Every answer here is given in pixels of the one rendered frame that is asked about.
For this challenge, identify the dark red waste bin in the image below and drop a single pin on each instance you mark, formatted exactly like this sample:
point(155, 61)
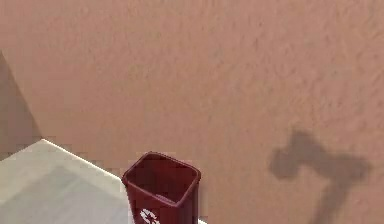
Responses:
point(180, 210)

